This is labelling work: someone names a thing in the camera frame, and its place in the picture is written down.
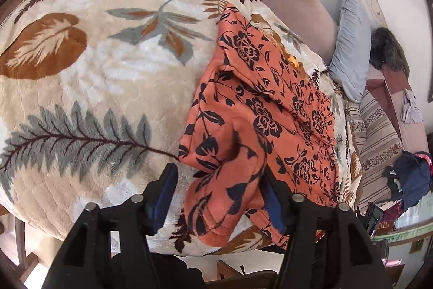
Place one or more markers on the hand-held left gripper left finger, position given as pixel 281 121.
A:
pixel 165 197

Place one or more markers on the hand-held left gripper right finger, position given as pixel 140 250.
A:
pixel 272 204

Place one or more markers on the orange floral garment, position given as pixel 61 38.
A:
pixel 264 113

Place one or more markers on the wooden chair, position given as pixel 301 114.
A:
pixel 243 275

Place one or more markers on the leaf print blanket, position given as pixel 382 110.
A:
pixel 101 89

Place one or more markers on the striped cushion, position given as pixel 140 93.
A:
pixel 375 130

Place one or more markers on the dark blue bag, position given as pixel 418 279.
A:
pixel 411 177

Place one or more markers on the maroon cloth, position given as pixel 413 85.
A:
pixel 389 89

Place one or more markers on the white crumpled cloth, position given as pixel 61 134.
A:
pixel 411 106

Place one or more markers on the grey blue pillow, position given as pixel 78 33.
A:
pixel 351 48

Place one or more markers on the pink cushion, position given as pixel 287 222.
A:
pixel 297 14

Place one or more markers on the dark furry cloth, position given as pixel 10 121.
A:
pixel 384 45

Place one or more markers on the olive brown cloth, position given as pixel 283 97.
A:
pixel 402 58

